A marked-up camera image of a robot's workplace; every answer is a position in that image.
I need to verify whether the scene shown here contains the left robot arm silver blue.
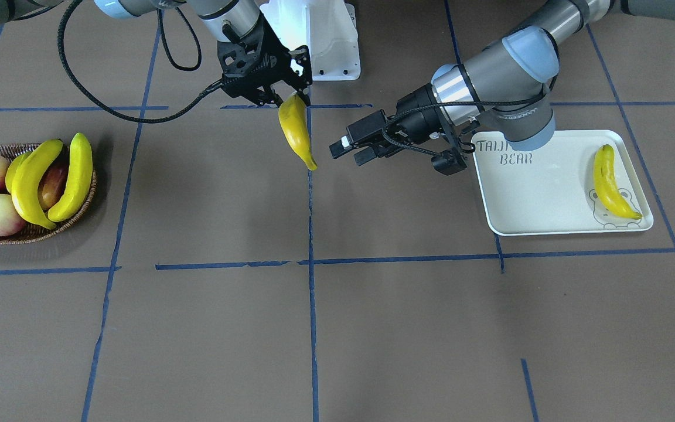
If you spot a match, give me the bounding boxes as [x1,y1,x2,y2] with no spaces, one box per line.
[330,1,675,175]

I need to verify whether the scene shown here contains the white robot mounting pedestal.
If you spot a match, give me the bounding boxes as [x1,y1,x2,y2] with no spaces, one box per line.
[260,1,362,81]

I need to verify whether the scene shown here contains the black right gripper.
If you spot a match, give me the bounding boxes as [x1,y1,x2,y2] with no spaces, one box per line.
[218,14,313,108]

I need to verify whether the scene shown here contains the yellow banana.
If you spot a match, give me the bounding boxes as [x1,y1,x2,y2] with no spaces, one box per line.
[46,132,94,223]
[11,139,64,230]
[278,91,317,171]
[592,144,642,221]

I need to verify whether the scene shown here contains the yellow green fruit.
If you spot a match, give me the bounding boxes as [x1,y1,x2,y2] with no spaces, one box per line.
[5,151,32,194]

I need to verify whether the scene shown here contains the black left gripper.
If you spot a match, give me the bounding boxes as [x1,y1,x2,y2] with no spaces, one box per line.
[329,85,479,166]

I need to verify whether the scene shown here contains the brown wicker basket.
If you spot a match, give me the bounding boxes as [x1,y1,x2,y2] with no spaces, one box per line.
[0,142,98,245]

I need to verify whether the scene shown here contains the red mango fruit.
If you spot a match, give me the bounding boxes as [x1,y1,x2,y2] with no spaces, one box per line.
[37,156,68,210]

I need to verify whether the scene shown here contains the white rectangular plate tray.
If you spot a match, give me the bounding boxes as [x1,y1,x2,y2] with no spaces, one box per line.
[472,130,654,237]

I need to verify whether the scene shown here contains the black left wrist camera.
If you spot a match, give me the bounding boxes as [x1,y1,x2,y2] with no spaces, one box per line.
[431,149,467,176]

